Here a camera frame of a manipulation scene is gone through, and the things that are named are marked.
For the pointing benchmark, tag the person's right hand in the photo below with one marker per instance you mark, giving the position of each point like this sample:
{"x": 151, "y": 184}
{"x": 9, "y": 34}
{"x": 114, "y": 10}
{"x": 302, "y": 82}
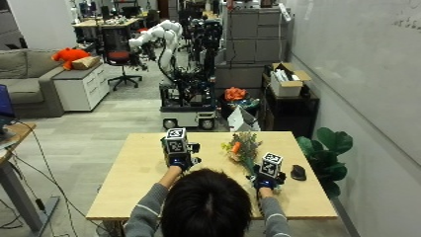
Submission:
{"x": 266, "y": 183}

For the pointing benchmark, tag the person's left hand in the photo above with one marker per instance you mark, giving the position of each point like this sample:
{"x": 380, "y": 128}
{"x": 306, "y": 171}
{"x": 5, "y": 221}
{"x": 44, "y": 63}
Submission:
{"x": 180, "y": 161}

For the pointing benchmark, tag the flower bouquet with orange bloom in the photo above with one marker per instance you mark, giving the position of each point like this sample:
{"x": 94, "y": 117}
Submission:
{"x": 243, "y": 149}

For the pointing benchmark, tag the black computer mouse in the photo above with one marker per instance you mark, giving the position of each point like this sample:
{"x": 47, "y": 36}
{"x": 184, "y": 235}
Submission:
{"x": 299, "y": 172}

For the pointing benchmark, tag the white marker cube right glove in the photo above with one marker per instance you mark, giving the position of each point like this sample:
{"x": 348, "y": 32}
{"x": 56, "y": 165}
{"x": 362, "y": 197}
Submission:
{"x": 271, "y": 164}

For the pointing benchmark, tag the white marker cube glove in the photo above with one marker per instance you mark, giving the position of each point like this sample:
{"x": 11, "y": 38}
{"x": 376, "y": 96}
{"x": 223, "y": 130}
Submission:
{"x": 176, "y": 141}
{"x": 271, "y": 164}

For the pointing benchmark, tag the white marker cube left glove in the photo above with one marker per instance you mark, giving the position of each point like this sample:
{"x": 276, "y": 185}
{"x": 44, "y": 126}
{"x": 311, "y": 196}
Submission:
{"x": 176, "y": 141}

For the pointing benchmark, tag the green leafy potted plant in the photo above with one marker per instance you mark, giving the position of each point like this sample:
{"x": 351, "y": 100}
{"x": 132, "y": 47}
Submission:
{"x": 327, "y": 154}

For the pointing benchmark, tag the white folded paper bag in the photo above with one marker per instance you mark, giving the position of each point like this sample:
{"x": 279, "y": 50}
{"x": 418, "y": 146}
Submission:
{"x": 242, "y": 120}

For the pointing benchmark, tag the the person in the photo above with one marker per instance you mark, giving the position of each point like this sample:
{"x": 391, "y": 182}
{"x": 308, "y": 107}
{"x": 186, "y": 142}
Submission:
{"x": 206, "y": 210}

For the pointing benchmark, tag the orange artificial flowers bunch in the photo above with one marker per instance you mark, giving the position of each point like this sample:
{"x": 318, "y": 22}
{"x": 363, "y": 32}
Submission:
{"x": 235, "y": 94}

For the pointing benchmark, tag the black shelf unit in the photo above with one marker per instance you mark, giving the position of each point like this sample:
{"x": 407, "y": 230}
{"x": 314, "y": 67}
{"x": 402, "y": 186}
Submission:
{"x": 290, "y": 110}

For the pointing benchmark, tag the open cardboard box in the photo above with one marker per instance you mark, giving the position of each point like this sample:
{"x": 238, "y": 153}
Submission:
{"x": 287, "y": 80}

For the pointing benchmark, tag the white drawer cabinet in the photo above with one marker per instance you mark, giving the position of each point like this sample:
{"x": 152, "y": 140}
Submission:
{"x": 83, "y": 86}

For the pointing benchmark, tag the black office chair red seat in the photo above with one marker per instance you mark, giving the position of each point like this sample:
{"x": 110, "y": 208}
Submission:
{"x": 119, "y": 56}

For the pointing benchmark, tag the grey filing cabinets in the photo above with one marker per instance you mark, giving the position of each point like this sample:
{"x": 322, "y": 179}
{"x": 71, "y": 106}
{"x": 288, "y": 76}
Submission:
{"x": 256, "y": 36}

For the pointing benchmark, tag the orange plush toy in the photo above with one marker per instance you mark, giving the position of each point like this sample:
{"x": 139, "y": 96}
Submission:
{"x": 68, "y": 56}

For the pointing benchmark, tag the wooden standing desk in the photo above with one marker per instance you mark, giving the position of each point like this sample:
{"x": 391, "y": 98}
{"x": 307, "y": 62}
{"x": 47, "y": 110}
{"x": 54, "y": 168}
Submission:
{"x": 15, "y": 171}

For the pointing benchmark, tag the wooden office desk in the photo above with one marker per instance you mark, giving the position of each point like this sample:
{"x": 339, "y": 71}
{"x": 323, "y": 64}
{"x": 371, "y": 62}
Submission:
{"x": 107, "y": 23}

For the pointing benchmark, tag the grey sofa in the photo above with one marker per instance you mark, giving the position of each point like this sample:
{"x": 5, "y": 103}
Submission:
{"x": 25, "y": 80}

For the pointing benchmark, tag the laptop with blue screen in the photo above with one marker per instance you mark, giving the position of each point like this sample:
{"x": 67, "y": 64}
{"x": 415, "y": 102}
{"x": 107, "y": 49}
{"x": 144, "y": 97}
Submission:
{"x": 6, "y": 105}

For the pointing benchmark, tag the wall whiteboard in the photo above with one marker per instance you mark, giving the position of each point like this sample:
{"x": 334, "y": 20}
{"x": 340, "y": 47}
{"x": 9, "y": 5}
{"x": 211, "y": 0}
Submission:
{"x": 372, "y": 65}

